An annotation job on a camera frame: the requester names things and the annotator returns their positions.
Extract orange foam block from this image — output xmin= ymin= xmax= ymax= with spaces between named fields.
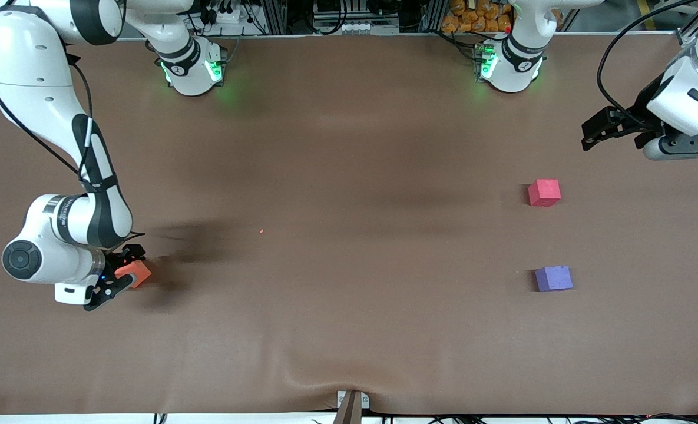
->
xmin=115 ymin=260 xmax=153 ymax=289

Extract red foam block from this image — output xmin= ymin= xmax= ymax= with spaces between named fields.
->
xmin=528 ymin=179 xmax=561 ymax=207

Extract green lit control box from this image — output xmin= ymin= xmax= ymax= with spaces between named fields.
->
xmin=206 ymin=44 xmax=229 ymax=84
xmin=472 ymin=42 xmax=498 ymax=82

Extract purple foam block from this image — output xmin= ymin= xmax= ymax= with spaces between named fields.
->
xmin=535 ymin=266 xmax=574 ymax=293

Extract bag of orange items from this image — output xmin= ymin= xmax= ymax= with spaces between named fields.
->
xmin=441 ymin=0 xmax=513 ymax=34

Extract brown table mat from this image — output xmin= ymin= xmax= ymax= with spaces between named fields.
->
xmin=0 ymin=32 xmax=698 ymax=416

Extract white power strip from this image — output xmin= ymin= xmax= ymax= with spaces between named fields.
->
xmin=210 ymin=5 xmax=244 ymax=25

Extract diagonal aluminium frame strut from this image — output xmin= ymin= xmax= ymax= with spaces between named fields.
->
xmin=676 ymin=0 xmax=698 ymax=47

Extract aluminium frame post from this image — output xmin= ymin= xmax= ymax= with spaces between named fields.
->
xmin=422 ymin=0 xmax=448 ymax=31
xmin=260 ymin=0 xmax=288 ymax=35

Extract metal table bracket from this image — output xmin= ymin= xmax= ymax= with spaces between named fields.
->
xmin=332 ymin=390 xmax=370 ymax=424

